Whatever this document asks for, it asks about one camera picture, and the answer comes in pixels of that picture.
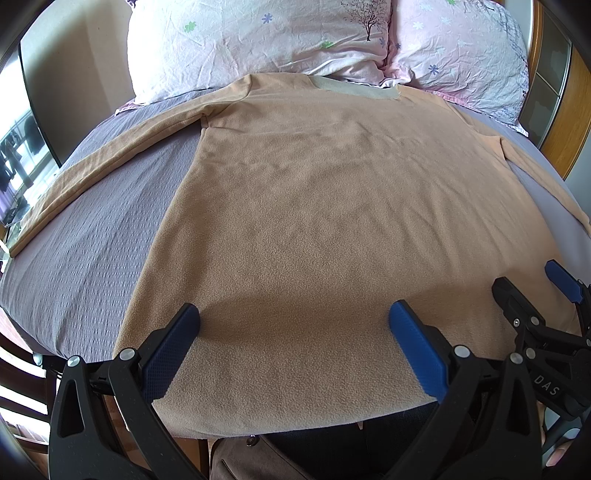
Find purple bed sheet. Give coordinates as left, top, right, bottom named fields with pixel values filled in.
left=1, top=89, right=590, bottom=362

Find brown trousers of person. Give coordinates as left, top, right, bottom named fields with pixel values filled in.
left=209, top=435, right=311, bottom=480

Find person's right hand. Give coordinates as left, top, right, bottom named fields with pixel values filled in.
left=545, top=439, right=574, bottom=468

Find tan long-sleeve shirt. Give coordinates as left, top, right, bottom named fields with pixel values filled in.
left=10, top=74, right=590, bottom=438

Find bright window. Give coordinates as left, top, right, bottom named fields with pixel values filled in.
left=0, top=50, right=60, bottom=227

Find wooden headboard with glass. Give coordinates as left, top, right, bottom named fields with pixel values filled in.
left=503, top=1, right=590, bottom=178

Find left floral white pillow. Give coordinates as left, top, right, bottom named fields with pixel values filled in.
left=127, top=0, right=392, bottom=104

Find right floral pink pillow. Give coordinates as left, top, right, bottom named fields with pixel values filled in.
left=384, top=1, right=530, bottom=128

